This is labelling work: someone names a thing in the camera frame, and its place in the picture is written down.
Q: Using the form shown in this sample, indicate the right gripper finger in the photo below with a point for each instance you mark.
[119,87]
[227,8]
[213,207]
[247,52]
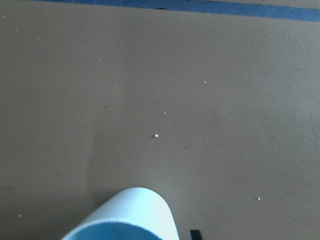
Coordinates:
[195,234]

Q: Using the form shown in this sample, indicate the light blue cup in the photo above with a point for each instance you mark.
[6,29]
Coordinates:
[133,214]

